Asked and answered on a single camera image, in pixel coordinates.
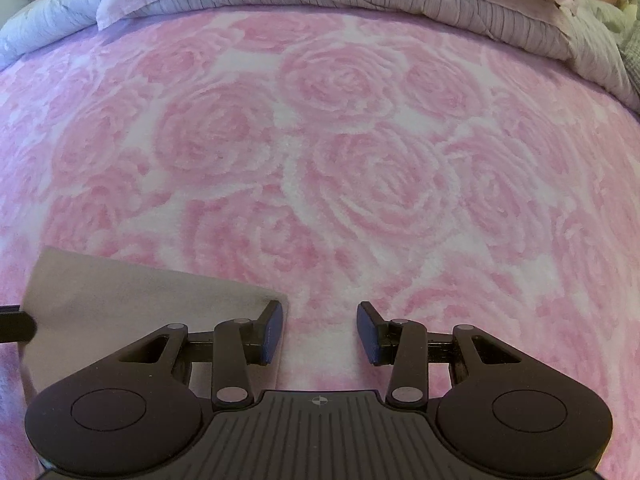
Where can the pale grey quilt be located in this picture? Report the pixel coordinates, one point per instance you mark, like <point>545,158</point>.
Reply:
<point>45,15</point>

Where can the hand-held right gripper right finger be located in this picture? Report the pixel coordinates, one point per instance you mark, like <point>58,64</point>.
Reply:
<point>370,332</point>

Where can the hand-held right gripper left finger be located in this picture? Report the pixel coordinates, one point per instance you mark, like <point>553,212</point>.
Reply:
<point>272,332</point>

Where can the grey striped quilt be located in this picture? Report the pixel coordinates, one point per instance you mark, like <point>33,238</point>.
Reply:
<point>450,5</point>

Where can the pink rose blanket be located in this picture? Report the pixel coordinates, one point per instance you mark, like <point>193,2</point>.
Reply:
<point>350,160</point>

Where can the beige garment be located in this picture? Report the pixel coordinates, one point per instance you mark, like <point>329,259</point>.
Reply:
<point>140,300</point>

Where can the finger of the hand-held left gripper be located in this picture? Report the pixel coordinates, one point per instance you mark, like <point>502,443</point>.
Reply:
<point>15,324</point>

